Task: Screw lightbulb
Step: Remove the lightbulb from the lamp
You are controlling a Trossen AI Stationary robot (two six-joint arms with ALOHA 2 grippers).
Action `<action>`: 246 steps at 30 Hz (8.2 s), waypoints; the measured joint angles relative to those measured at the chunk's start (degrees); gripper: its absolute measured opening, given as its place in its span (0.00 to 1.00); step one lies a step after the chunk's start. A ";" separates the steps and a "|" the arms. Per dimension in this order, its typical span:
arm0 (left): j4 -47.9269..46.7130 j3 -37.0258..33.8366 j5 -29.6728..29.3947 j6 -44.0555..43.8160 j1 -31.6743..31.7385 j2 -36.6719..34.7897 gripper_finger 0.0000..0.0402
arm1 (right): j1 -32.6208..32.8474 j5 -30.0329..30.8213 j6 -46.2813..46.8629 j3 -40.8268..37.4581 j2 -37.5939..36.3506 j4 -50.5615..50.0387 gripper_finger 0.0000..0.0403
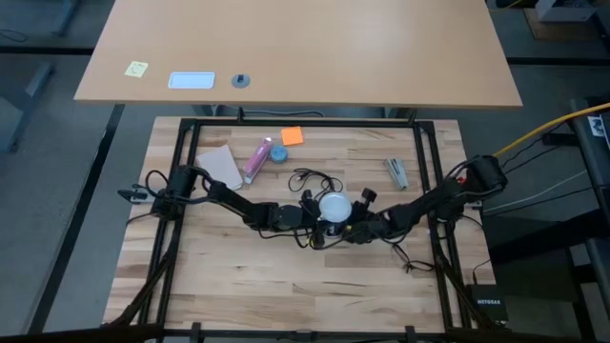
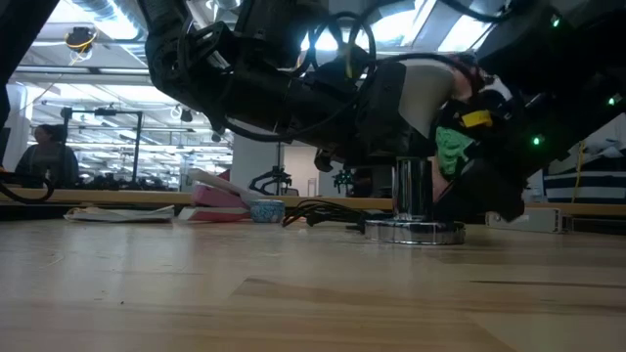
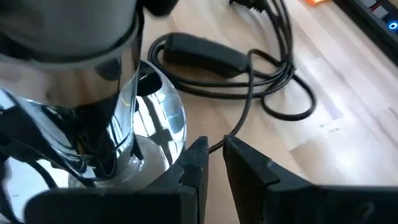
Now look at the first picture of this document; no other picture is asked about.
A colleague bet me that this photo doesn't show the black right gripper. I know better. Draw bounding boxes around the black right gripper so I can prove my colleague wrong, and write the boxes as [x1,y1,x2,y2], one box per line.
[343,187,388,244]

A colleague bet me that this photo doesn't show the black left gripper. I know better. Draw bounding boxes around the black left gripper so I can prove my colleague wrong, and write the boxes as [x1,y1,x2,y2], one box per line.
[300,189,328,251]

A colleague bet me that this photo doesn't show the white lightbulb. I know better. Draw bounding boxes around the white lightbulb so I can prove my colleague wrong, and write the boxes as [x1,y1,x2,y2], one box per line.
[317,191,354,223]

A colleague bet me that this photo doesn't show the black eyeglasses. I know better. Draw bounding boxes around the black eyeglasses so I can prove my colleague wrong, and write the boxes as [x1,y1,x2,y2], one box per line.
[397,245,436,274]

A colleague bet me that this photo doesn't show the orange sticky note pad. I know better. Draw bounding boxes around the orange sticky note pad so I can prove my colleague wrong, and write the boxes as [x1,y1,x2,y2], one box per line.
[280,126,305,147]

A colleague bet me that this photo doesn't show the light brown wooden desk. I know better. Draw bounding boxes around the light brown wooden desk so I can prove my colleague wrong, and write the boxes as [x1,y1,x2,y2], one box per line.
[73,0,524,110]

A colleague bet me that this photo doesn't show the white rectangular card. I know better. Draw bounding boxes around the white rectangular card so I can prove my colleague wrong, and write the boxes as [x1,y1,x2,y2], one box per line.
[167,71,216,91]

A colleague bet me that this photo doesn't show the black power adapter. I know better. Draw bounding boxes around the black power adapter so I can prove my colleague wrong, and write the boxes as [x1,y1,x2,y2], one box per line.
[541,132,579,147]

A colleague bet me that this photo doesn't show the yellow sticky note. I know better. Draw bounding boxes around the yellow sticky note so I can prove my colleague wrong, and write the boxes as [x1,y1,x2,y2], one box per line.
[124,60,150,78]

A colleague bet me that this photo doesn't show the brown board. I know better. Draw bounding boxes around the brown board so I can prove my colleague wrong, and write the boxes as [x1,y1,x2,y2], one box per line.
[522,7,600,42]

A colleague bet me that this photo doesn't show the white printed card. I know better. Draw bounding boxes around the white printed card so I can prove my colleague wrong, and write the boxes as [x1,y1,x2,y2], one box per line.
[588,115,607,139]

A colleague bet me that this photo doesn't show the grey box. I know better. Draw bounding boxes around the grey box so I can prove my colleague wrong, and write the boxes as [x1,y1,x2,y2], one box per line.
[534,0,600,23]

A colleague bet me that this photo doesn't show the grey table leg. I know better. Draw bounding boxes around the grey table leg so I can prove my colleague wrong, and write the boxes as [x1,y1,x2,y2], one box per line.
[0,60,56,154]

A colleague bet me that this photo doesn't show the black lamp power cord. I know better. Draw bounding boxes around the black lamp power cord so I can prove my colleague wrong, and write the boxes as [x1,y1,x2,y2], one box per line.
[287,167,345,194]

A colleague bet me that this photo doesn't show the black aluminium table frame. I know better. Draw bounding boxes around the black aluminium table frame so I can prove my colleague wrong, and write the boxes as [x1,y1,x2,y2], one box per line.
[102,116,511,343]

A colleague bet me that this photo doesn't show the white cable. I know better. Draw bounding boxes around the white cable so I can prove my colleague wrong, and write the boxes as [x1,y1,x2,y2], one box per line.
[480,169,590,215]

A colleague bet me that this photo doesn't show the black Netgear network switch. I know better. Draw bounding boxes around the black Netgear network switch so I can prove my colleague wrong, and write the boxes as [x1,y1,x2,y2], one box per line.
[465,284,510,323]

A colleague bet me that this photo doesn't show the yellow cable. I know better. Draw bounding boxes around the yellow cable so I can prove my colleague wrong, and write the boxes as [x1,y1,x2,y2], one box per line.
[493,102,610,158]

